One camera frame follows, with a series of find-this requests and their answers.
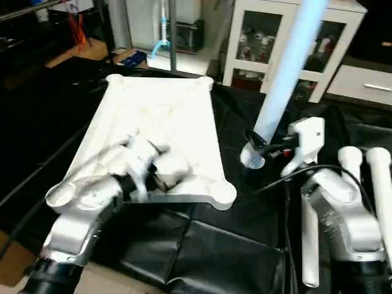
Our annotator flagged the white appliance cabinet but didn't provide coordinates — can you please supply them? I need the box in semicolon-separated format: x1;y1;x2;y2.
125;0;203;53

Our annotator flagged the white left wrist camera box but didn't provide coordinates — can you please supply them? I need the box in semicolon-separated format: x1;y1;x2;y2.
119;135;170;203

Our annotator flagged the light blue mop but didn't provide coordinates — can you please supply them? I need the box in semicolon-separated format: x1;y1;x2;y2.
151;0;173;59

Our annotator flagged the white glass door cabinet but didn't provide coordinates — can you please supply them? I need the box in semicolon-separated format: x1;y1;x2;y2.
222;0;368;104

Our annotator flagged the black work mat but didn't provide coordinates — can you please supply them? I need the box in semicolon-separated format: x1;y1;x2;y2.
0;58;392;294

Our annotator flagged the red cable bundle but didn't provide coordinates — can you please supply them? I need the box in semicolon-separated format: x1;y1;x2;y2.
69;0;88;45

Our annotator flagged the grey metal pole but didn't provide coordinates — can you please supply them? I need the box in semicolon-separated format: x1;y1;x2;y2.
167;0;180;75

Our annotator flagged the white plastic table leg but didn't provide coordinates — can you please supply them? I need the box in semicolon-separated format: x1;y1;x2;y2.
366;147;392;271
300;145;364;289
239;0;330;170

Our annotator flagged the white drawer unit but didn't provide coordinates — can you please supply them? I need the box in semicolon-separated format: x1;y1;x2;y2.
327;58;392;107

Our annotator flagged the brown cardboard box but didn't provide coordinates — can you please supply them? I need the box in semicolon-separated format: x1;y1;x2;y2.
113;49;148;69

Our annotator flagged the white plastic table top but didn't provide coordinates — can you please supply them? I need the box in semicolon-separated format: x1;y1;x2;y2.
45;73;238;213

